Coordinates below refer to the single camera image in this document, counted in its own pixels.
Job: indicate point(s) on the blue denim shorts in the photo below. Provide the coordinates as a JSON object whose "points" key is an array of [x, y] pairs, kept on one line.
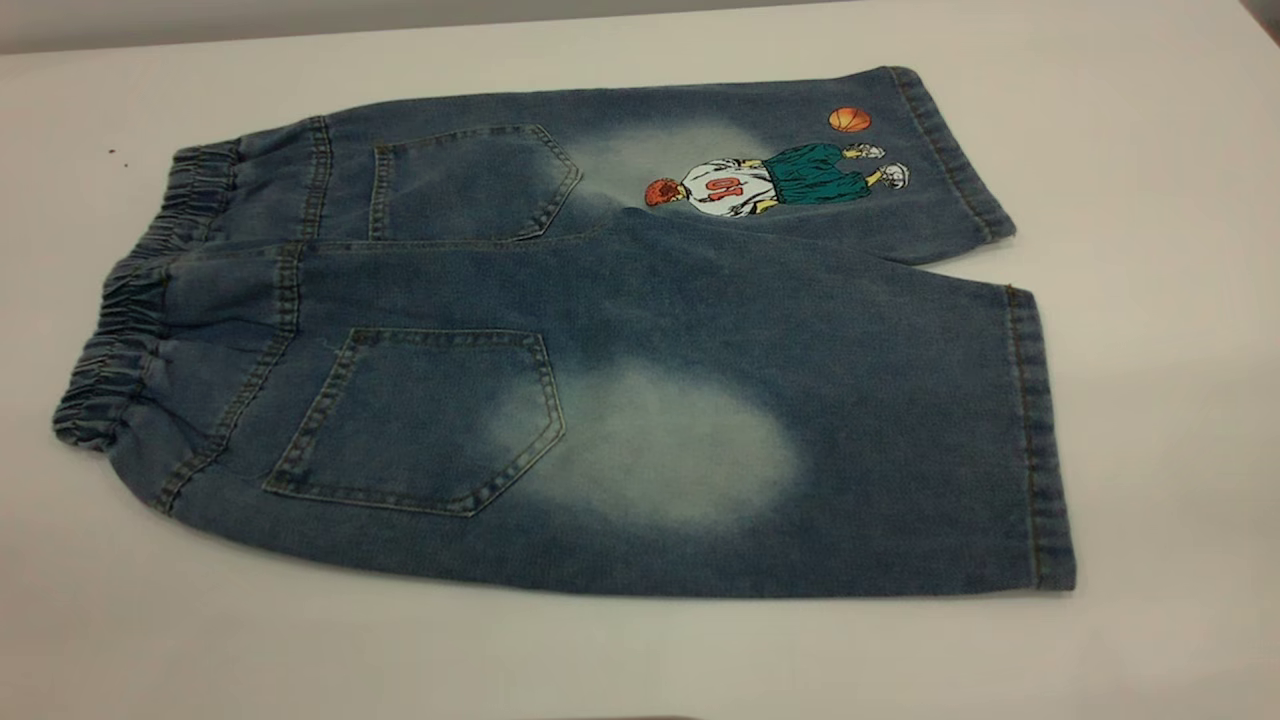
{"points": [[640, 330]]}

